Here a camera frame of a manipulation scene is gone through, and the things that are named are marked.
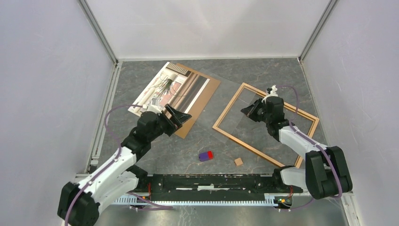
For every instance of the purple red block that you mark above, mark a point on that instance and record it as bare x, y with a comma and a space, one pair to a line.
206, 156

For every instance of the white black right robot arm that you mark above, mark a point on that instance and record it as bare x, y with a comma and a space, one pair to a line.
325, 174

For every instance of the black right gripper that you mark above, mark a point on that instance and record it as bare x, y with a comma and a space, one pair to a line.
250, 111

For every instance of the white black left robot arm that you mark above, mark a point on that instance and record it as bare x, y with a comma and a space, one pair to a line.
82, 203

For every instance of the brown backing board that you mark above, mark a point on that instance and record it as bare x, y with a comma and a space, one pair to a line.
199, 103

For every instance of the small wooden cube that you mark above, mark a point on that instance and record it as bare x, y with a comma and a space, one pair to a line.
238, 162

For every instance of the printed photo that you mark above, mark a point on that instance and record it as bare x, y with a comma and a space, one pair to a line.
174, 85

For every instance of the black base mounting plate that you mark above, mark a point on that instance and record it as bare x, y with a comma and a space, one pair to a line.
212, 187

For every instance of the white slotted cable duct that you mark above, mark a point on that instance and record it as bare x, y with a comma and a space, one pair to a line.
267, 201

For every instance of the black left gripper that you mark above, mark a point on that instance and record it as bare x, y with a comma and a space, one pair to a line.
177, 119

